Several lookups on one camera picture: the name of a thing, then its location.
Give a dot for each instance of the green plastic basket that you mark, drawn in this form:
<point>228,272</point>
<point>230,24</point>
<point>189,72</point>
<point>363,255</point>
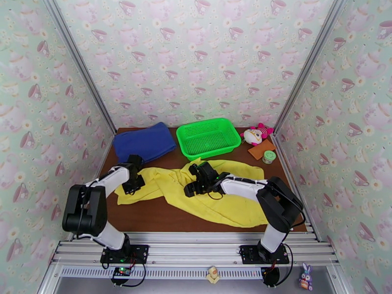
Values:
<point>208,140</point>

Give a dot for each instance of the small circuit board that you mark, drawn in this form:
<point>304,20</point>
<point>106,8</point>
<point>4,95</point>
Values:
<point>121,272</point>

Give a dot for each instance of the aluminium frame post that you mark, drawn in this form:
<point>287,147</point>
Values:
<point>312,60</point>
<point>79,60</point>

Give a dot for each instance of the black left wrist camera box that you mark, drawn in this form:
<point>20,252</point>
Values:
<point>135,161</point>

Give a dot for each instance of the brown square coaster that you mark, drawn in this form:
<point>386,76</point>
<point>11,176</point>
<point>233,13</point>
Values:
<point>260,149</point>

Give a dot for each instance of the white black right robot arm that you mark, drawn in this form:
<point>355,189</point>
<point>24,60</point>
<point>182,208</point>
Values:
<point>275,204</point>

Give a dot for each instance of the small green jar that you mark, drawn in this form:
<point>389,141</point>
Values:
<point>269,156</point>

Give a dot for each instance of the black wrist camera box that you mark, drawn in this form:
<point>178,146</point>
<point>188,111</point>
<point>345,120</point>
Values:
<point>135,161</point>
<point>191,190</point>

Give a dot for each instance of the purple bunny figurine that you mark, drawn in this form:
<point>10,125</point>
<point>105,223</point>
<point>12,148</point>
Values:
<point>305,277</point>

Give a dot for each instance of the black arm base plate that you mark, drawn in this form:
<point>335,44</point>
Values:
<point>141,251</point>
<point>248,254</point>

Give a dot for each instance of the aluminium frame leg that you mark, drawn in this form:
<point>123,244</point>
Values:
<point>49,279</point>
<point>338,279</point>

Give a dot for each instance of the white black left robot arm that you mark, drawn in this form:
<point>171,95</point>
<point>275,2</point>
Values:
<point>85,210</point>

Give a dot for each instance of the aluminium base frame rails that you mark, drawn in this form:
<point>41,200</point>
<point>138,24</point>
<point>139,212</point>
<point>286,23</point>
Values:
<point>190,250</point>

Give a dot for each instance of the beige small figurine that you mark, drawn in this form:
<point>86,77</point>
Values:
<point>213,274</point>

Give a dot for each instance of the yellow towel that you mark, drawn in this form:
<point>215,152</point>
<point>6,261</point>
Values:
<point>196,207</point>

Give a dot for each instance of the aluminium table side rail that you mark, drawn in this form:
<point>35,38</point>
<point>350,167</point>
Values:
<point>284,161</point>
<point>105,155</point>

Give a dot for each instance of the blue folded towel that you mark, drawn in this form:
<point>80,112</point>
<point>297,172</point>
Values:
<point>144,143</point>

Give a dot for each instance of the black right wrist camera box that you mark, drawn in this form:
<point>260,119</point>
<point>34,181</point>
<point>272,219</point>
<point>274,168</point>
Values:
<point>191,190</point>

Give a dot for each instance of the pink white plush toy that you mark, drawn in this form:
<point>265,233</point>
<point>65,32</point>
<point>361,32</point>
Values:
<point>254,135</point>

